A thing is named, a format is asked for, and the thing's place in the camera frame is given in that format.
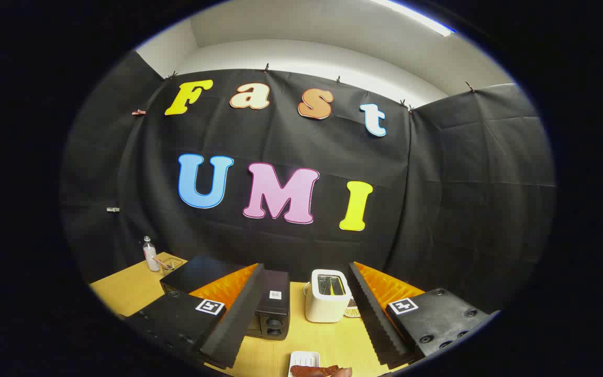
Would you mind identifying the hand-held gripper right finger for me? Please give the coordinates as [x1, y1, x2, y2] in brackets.
[348, 261, 492, 370]

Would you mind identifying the black toaster oven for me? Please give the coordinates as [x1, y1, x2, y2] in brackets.
[160, 256, 291, 341]

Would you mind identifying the white bread toaster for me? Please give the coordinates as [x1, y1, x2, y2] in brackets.
[304, 269, 353, 323]

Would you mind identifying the clear plastic bottle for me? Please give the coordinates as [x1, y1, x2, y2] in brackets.
[143, 236, 161, 272]

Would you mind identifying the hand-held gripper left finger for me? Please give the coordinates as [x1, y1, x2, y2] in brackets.
[124, 263, 265, 370]

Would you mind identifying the brown meat slice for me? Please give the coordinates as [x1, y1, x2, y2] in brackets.
[290, 365, 340, 377]

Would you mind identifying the white rectangular tray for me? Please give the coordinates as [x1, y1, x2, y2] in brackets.
[287, 351, 321, 377]

